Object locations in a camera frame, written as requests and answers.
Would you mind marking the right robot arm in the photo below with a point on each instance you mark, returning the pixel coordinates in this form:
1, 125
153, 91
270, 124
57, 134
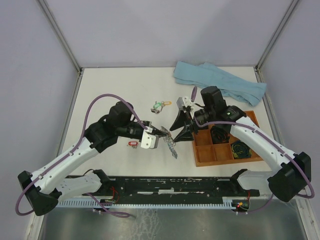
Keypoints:
289, 174

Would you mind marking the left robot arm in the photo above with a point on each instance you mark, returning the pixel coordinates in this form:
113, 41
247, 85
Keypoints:
50, 185

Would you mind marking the large keyring holder blue handle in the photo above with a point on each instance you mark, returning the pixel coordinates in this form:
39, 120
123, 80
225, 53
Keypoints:
170, 142

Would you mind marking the rolled orange-dotted tie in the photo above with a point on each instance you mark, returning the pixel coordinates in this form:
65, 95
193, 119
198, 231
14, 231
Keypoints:
219, 135

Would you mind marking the light blue cloth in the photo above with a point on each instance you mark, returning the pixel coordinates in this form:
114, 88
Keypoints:
232, 86

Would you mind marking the green yellow tag key bunch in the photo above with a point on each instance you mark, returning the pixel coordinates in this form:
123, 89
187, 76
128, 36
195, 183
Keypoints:
158, 106

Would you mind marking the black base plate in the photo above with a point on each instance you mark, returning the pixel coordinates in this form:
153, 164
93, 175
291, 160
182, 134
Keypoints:
172, 190

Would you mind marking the grey cable duct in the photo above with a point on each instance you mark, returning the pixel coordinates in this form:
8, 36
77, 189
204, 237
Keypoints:
88, 202

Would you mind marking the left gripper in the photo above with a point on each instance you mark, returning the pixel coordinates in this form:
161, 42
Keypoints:
156, 131

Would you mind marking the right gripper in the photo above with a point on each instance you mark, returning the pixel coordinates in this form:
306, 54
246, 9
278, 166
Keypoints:
186, 119

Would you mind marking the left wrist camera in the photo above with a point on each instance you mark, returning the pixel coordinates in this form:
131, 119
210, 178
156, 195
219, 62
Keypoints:
150, 139

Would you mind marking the rolled blue-yellow tie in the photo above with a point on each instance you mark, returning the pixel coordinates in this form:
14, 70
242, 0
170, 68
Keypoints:
240, 150

